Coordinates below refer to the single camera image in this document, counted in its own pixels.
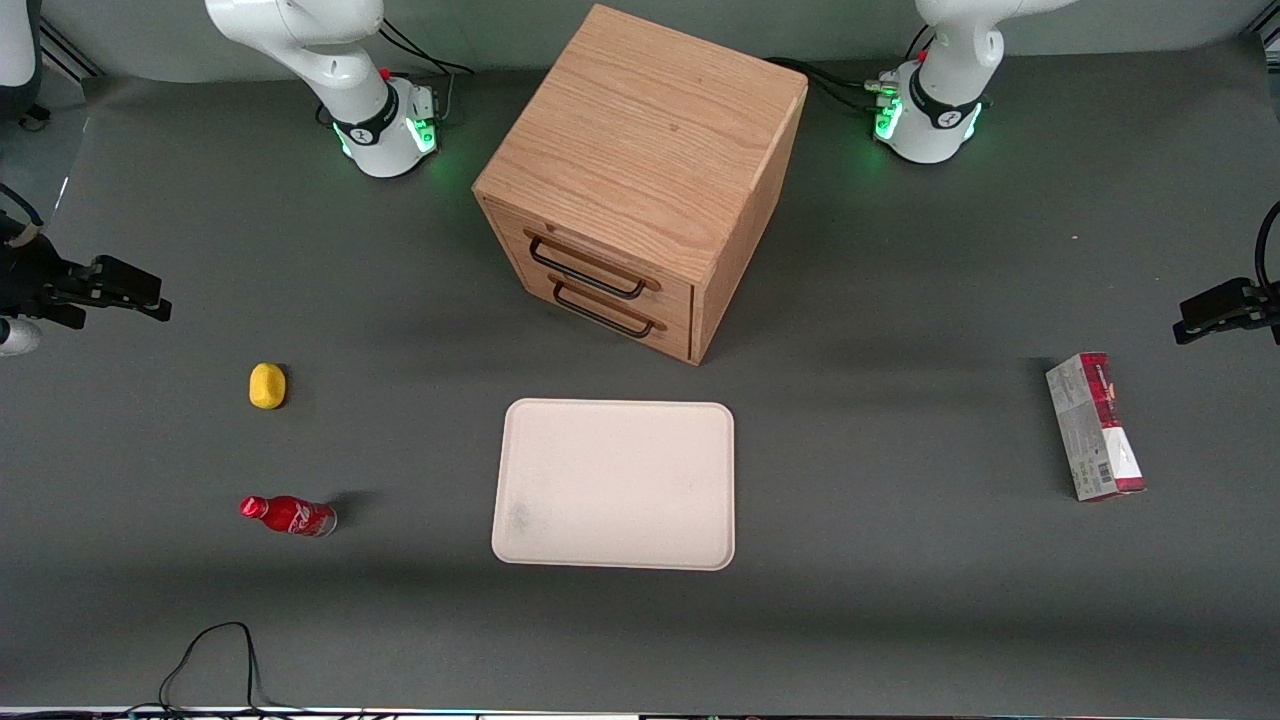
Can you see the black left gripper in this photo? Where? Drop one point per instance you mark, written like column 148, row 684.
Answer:
column 1262, row 303

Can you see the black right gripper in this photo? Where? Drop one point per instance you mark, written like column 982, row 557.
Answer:
column 28, row 278

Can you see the red coke bottle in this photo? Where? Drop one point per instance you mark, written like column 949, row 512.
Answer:
column 290, row 515

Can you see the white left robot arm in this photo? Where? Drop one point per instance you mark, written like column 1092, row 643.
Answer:
column 945, row 90

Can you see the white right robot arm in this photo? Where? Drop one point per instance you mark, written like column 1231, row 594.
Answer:
column 335, row 70

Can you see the cream rectangular plastic tray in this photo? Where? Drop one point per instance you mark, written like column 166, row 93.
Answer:
column 615, row 485

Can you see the yellow lemon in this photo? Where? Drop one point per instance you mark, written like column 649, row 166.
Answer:
column 267, row 386

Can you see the grey and red carton box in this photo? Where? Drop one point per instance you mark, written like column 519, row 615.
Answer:
column 1095, row 425

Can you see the oak wooden drawer cabinet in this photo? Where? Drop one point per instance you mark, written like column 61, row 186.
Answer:
column 640, row 140

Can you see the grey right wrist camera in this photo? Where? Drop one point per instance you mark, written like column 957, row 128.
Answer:
column 14, row 337

